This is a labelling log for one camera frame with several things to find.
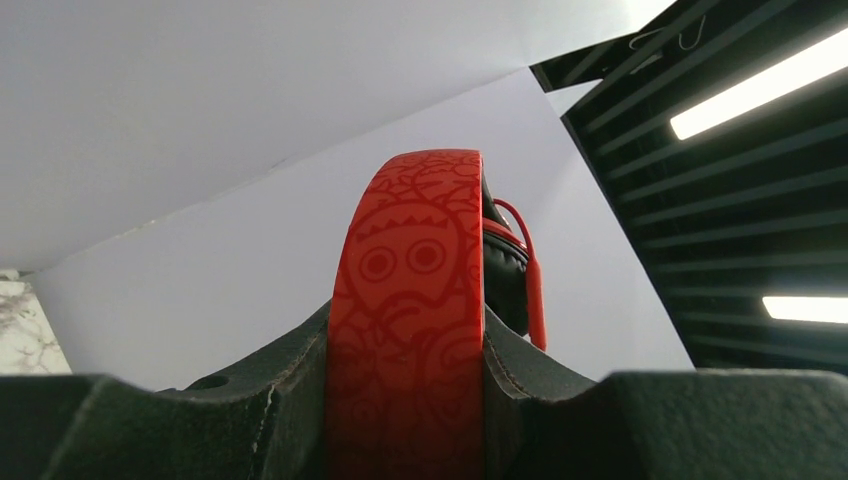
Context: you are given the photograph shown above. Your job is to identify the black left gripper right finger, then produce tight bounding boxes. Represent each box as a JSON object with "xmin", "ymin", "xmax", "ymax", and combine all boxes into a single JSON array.
[{"xmin": 483, "ymin": 312, "xmax": 847, "ymax": 479}]

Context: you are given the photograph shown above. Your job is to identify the ceiling light fixture lower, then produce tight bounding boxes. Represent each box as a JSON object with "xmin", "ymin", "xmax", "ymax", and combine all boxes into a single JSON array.
[{"xmin": 762, "ymin": 296, "xmax": 847, "ymax": 324}]

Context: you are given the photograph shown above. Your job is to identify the ceiling light fixture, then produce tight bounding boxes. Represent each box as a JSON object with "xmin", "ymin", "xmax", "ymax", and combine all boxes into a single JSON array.
[
  {"xmin": 670, "ymin": 29, "xmax": 847, "ymax": 140},
  {"xmin": 762, "ymin": 296, "xmax": 847, "ymax": 324}
]

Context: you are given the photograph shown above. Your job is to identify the red black headphones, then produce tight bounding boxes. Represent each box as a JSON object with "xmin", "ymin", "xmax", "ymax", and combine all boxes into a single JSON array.
[{"xmin": 325, "ymin": 149, "xmax": 547, "ymax": 479}]

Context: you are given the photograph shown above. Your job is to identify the ceiling light fixture upper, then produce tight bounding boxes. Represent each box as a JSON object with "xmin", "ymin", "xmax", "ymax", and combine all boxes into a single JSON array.
[{"xmin": 670, "ymin": 29, "xmax": 847, "ymax": 140}]

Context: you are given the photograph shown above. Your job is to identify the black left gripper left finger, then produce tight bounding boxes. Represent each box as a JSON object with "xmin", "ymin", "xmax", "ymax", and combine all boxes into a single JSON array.
[{"xmin": 1, "ymin": 305, "xmax": 330, "ymax": 479}]

